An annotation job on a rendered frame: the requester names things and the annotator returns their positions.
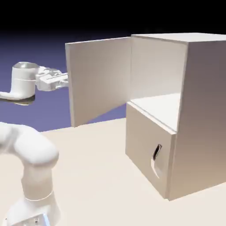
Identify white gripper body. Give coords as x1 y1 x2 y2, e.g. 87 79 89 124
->
35 72 62 92

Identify white cabinet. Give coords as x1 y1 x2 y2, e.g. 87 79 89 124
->
124 32 226 202

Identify curved metal door handle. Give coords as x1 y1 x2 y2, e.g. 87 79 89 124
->
151 143 163 179

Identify white cabinet door without handle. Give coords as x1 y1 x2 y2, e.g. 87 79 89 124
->
64 36 132 128

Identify white cabinet door with handle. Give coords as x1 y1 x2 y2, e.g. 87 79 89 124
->
125 102 177 201

